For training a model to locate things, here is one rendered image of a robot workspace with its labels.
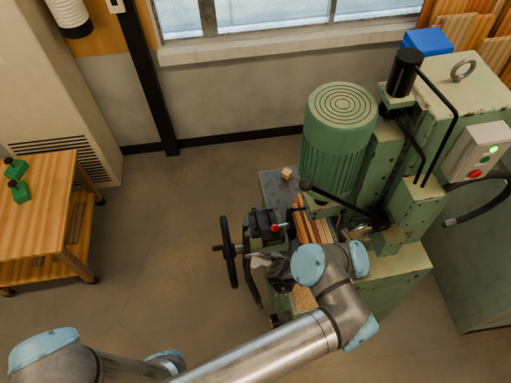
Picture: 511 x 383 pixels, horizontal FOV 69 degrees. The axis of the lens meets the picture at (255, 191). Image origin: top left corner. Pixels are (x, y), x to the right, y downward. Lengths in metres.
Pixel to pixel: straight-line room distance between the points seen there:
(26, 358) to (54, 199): 1.50
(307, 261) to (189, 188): 1.90
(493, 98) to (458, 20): 1.30
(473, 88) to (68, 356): 1.04
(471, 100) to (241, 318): 1.65
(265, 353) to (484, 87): 0.80
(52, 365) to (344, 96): 0.82
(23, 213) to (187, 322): 1.04
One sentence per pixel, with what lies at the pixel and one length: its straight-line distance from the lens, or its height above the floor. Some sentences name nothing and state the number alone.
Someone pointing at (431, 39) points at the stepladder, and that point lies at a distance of 1.88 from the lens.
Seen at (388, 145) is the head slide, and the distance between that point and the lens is 1.02.
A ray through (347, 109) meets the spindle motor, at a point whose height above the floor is 1.50.
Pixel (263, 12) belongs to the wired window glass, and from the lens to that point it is 2.33.
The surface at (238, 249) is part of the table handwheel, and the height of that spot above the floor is 0.83.
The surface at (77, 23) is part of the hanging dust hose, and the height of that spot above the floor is 1.15.
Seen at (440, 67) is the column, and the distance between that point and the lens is 1.10.
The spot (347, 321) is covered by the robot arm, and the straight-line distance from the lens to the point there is 0.80.
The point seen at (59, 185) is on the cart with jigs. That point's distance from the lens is 2.25.
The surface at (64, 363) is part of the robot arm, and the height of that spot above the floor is 1.45.
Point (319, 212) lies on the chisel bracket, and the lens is 1.27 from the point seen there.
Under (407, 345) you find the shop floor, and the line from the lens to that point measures 2.31.
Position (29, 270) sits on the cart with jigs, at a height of 0.18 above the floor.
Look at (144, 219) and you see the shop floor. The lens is 2.59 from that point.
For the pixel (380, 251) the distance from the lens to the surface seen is 1.29.
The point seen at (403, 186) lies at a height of 1.28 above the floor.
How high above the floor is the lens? 2.14
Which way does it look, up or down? 56 degrees down
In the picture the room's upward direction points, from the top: 3 degrees counter-clockwise
